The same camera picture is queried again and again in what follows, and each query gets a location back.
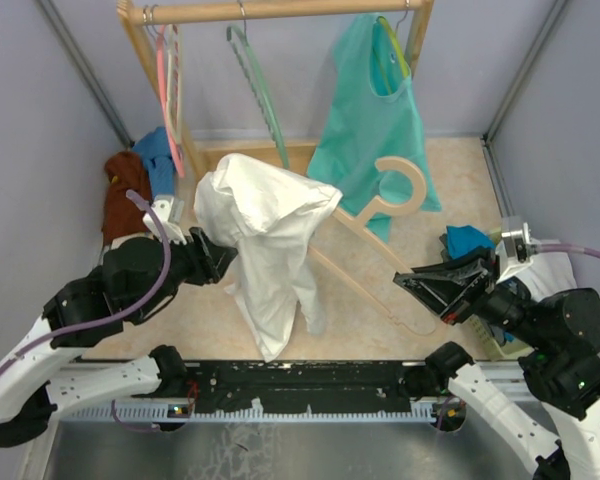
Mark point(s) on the blue cloth in basket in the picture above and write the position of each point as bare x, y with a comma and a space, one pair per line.
461, 240

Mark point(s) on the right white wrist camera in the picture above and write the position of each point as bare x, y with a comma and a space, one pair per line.
513, 249

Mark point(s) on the green plastic hanger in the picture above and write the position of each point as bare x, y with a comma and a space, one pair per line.
237, 38

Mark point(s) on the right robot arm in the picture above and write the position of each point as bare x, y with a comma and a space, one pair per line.
562, 371

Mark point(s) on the cream plastic hanger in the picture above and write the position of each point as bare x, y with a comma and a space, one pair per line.
173, 90

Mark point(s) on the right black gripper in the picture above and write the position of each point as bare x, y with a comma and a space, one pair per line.
439, 283

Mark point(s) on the teal t-shirt on hanger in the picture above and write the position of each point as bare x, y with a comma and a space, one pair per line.
373, 114

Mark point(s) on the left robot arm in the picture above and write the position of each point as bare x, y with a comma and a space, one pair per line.
134, 283

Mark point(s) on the pink plastic hanger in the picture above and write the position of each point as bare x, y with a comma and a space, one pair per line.
176, 151

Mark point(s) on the grey cloth in basket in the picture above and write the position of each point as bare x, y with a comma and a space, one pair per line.
445, 252

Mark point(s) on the white t-shirt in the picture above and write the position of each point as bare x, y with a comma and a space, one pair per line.
269, 215

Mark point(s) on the beige wooden hanger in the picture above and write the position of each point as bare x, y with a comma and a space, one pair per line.
358, 225

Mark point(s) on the yellow-green hanger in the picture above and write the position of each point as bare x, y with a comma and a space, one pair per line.
397, 55

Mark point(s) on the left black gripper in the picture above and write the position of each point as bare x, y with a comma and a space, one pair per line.
219, 256

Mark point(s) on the blue cloth by rack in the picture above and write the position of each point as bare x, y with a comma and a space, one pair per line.
156, 157

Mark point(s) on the wooden clothes rack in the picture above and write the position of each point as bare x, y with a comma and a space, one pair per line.
135, 20

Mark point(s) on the white cloth in basket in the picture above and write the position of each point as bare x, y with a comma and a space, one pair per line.
546, 275

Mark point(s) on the brown cloth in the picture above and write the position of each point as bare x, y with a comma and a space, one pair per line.
125, 171

